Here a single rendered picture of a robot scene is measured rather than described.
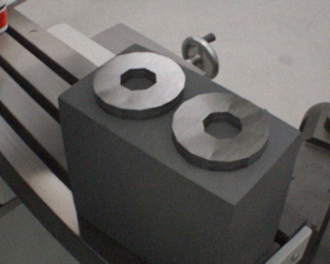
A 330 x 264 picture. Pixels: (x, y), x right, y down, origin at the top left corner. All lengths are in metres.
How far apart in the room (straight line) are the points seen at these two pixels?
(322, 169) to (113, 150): 0.79
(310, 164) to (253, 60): 1.30
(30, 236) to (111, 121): 0.60
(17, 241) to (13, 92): 0.32
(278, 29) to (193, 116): 2.26
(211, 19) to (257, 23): 0.22
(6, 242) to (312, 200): 0.64
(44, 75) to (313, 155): 0.65
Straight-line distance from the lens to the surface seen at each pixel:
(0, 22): 1.09
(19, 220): 1.09
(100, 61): 1.16
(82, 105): 0.61
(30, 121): 0.89
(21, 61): 1.01
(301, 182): 1.28
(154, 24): 2.76
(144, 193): 0.60
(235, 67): 2.52
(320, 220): 1.22
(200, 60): 1.46
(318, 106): 1.49
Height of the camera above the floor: 1.52
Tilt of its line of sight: 44 degrees down
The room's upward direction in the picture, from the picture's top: straight up
